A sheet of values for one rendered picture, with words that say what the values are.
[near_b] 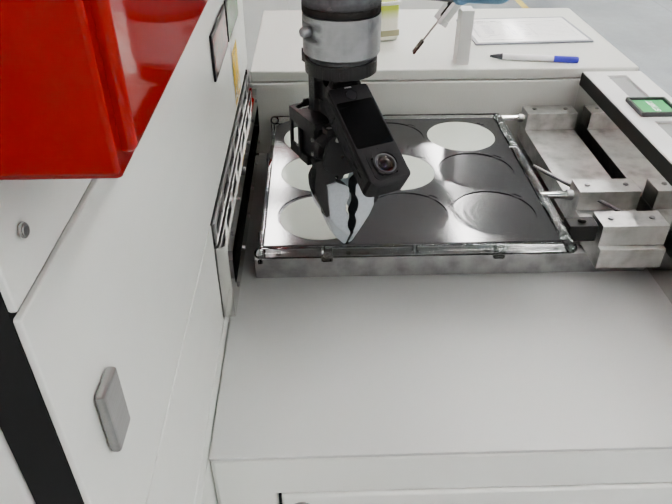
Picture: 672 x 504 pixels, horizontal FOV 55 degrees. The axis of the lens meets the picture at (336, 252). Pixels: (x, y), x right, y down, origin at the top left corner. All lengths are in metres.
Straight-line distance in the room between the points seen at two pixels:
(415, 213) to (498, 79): 0.37
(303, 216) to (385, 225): 0.10
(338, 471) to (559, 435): 0.22
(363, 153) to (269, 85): 0.47
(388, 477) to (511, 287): 0.30
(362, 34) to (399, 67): 0.46
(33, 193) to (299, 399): 0.45
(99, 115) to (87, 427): 0.16
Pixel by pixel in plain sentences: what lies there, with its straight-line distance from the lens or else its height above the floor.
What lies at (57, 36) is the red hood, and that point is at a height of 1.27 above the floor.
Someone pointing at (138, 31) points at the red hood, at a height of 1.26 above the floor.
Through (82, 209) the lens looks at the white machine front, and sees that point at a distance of 0.31.
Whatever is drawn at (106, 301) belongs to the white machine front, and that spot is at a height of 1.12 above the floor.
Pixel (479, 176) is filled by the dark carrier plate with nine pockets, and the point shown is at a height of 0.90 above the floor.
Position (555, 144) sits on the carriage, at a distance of 1.06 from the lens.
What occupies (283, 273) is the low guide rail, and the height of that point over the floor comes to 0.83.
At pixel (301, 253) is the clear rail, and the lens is 0.73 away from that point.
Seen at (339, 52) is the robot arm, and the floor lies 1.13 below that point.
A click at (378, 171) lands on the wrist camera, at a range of 0.60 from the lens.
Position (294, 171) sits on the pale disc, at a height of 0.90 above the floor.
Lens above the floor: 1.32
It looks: 36 degrees down
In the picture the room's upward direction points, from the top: straight up
